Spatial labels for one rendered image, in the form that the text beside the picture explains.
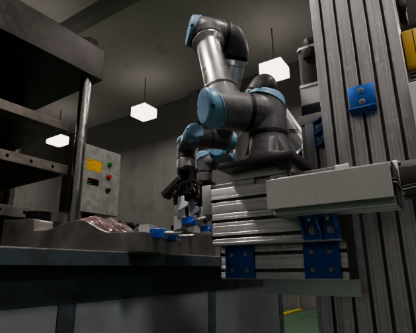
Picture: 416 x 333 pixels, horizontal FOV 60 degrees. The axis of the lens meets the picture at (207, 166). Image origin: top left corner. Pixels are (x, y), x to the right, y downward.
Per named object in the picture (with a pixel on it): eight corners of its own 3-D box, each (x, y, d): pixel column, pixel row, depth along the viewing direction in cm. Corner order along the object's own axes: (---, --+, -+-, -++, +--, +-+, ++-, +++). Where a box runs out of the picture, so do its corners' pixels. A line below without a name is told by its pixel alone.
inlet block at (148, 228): (185, 242, 108) (185, 224, 110) (179, 241, 104) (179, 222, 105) (145, 244, 112) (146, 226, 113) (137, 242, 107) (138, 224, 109)
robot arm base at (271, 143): (303, 168, 108) (301, 137, 111) (284, 155, 96) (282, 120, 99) (257, 175, 116) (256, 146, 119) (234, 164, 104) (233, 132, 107)
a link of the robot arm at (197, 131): (213, 123, 142) (205, 137, 152) (185, 120, 139) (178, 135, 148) (214, 140, 139) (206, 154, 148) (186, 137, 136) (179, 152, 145)
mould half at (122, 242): (177, 254, 124) (177, 222, 127) (141, 251, 100) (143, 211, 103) (55, 258, 138) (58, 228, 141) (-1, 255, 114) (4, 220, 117)
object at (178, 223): (209, 226, 134) (209, 212, 136) (202, 222, 130) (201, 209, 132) (182, 232, 140) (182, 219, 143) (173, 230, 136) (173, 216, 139)
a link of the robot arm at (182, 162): (172, 160, 148) (185, 167, 154) (172, 170, 146) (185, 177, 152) (187, 154, 144) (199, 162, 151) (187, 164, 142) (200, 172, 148)
